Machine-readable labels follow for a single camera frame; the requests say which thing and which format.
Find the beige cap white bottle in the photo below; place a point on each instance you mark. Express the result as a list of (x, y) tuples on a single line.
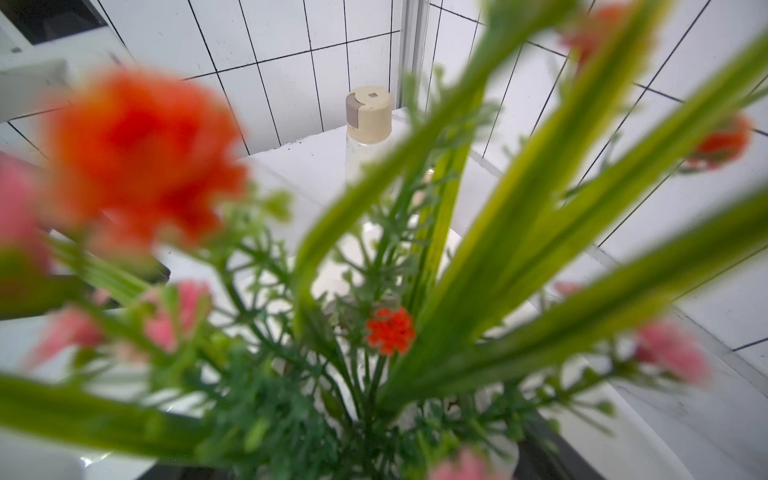
[(368, 131)]

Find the potted gypsophila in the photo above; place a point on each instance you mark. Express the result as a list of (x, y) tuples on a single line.
[(249, 397)]

